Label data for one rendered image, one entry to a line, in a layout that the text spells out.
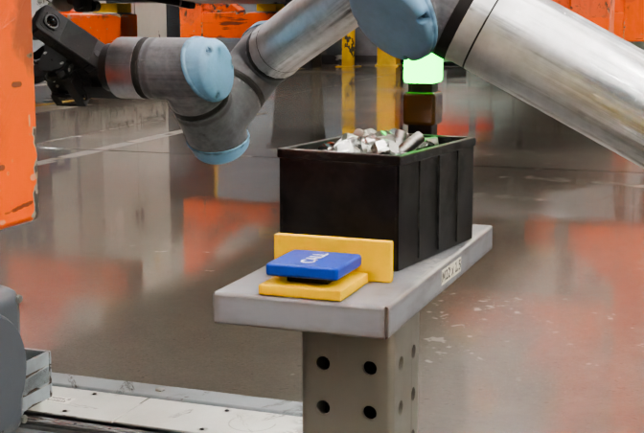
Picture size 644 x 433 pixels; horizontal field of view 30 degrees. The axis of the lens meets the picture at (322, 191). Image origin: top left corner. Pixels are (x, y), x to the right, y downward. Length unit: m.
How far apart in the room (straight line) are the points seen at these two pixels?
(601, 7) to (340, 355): 3.86
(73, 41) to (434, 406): 0.92
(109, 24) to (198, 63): 4.04
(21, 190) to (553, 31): 0.58
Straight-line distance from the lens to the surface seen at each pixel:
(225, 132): 1.80
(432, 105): 1.42
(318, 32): 1.68
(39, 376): 1.96
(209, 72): 1.70
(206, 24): 7.64
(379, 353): 1.21
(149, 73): 1.74
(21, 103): 1.08
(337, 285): 1.09
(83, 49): 1.80
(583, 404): 2.25
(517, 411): 2.19
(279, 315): 1.09
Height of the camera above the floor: 0.71
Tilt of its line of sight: 9 degrees down
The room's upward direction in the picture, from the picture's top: straight up
